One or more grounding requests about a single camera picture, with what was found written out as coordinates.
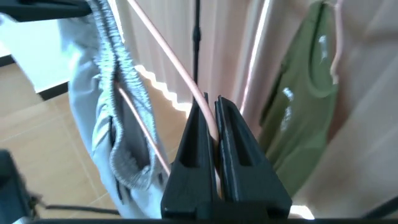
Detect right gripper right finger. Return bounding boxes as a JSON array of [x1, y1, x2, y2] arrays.
[[214, 95, 293, 218]]

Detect pink clothes hanger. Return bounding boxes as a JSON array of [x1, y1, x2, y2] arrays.
[[329, 0, 345, 85], [114, 0, 222, 197]]

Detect green long-sleeved shirt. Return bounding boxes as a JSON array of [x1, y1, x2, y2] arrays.
[[257, 0, 340, 197]]

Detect pale grey shorts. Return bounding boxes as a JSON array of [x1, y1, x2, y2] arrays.
[[57, 0, 171, 219]]

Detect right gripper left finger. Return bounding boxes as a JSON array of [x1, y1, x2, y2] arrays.
[[160, 92, 219, 219]]

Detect black cable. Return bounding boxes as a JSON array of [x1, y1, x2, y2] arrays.
[[43, 203, 121, 216]]

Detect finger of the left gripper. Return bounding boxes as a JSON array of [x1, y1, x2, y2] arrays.
[[0, 0, 93, 23]]

